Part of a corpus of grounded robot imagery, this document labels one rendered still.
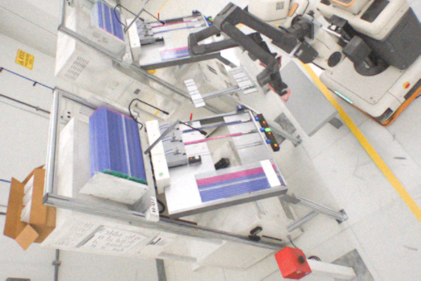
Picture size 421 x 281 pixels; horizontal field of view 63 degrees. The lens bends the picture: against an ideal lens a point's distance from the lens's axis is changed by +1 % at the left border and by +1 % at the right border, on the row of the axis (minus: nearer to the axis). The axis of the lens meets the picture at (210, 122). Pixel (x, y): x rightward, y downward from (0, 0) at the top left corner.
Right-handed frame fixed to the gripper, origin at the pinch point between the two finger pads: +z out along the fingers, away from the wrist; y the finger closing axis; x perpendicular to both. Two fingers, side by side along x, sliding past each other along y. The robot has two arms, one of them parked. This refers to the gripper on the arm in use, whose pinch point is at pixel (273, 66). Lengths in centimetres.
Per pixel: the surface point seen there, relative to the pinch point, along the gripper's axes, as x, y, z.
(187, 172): -81, -30, 8
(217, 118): -31, -42, 18
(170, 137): -65, -48, -5
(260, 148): -42, -6, 33
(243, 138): -40, -19, 27
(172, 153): -75, -40, -3
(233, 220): -85, -23, 61
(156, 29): 48, -147, -12
